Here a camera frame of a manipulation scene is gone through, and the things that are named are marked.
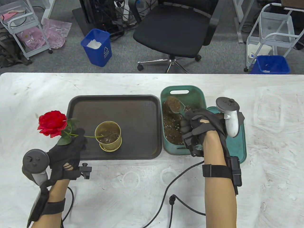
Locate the person's right hand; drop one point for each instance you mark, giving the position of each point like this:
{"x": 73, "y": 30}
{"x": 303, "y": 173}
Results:
{"x": 201, "y": 125}

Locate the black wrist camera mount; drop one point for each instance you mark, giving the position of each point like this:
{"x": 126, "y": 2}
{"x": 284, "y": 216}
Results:
{"x": 196, "y": 150}
{"x": 86, "y": 171}

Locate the white trolley with clear trays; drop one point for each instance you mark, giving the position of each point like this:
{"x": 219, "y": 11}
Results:
{"x": 23, "y": 6}

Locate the white box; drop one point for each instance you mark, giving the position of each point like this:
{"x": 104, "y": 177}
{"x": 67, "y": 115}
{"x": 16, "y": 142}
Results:
{"x": 257, "y": 49}

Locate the dark grey hand controller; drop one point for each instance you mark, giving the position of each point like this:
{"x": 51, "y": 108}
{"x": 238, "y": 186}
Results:
{"x": 35, "y": 162}

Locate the white mesh basket trolley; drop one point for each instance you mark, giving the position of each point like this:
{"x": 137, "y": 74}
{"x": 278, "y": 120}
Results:
{"x": 275, "y": 23}

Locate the black office chair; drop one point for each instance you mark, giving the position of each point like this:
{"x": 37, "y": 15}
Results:
{"x": 171, "y": 30}

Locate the blue bin with white symbol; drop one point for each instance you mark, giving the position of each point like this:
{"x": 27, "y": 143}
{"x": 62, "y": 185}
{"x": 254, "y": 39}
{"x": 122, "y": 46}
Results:
{"x": 98, "y": 57}

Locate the yellow ribbed flower pot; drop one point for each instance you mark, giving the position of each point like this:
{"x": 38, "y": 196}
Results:
{"x": 111, "y": 147}

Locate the person's left hand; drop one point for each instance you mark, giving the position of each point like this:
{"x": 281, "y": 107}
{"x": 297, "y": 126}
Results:
{"x": 65, "y": 159}

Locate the white grey hand controller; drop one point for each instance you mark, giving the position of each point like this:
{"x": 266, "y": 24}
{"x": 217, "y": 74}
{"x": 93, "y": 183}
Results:
{"x": 231, "y": 121}

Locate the white desk leg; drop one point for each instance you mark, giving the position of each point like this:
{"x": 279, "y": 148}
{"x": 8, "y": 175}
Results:
{"x": 238, "y": 19}

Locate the pink plastic bag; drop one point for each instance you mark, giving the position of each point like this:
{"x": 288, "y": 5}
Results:
{"x": 57, "y": 30}
{"x": 32, "y": 38}

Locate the red artificial rose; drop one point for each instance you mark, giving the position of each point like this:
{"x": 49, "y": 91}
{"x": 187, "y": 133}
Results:
{"x": 52, "y": 122}

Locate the dark brown plastic tray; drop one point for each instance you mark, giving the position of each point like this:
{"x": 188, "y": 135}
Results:
{"x": 133, "y": 109}

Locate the person's left forearm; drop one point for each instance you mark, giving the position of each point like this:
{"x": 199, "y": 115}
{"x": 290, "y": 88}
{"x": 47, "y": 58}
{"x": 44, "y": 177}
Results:
{"x": 58, "y": 190}

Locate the person's right forearm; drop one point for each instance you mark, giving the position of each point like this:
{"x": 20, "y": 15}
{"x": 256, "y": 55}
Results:
{"x": 219, "y": 204}

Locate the white power strip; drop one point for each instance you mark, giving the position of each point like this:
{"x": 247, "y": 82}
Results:
{"x": 123, "y": 9}

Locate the black computer tower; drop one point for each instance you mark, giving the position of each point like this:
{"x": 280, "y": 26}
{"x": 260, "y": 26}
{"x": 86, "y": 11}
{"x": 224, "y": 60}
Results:
{"x": 99, "y": 11}

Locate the teal plastic storage box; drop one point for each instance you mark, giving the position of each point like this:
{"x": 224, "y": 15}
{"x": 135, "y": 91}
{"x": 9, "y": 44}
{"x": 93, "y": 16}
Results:
{"x": 197, "y": 97}

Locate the teal plastic box lid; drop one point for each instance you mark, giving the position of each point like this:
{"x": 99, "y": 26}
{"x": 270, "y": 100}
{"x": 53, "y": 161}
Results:
{"x": 239, "y": 147}

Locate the dark green bag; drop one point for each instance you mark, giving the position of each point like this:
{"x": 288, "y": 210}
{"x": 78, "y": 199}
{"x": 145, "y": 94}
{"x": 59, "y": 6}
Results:
{"x": 9, "y": 54}

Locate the pink paper piece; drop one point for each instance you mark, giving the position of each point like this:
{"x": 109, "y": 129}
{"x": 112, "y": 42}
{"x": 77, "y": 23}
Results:
{"x": 7, "y": 16}

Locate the white crumpled paper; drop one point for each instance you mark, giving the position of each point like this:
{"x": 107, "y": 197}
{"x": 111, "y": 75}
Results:
{"x": 93, "y": 44}

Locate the green garden trowel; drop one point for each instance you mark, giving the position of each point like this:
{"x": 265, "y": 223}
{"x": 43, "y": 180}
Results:
{"x": 181, "y": 108}

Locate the plain blue plastic bin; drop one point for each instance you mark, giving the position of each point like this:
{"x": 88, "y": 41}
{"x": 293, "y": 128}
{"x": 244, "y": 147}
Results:
{"x": 270, "y": 64}

